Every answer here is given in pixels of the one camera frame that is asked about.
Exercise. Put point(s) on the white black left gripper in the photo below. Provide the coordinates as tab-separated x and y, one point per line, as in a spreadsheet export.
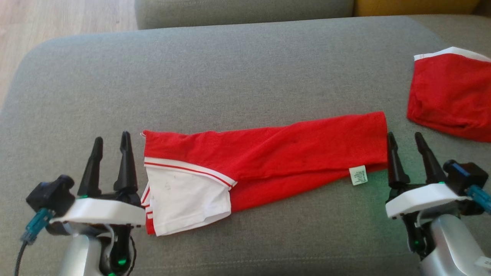
103	211

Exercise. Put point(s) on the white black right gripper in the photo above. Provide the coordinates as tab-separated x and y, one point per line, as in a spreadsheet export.
418	199

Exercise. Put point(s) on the red basketball jersey white sleeves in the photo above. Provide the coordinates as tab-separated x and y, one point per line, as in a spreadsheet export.
287	153

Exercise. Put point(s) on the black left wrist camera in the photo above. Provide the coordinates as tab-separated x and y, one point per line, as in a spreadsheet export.
50	195

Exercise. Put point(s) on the red shorts white trim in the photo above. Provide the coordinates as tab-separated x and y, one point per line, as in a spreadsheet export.
448	92

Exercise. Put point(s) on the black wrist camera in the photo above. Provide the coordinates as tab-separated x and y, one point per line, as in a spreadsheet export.
464	174
50	195

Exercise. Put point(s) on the yellow cushion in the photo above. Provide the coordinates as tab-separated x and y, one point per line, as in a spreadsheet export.
414	7

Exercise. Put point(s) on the grey sofa back cushion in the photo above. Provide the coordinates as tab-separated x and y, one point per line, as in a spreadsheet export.
245	13

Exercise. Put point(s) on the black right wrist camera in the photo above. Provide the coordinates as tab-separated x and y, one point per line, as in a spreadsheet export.
464	174

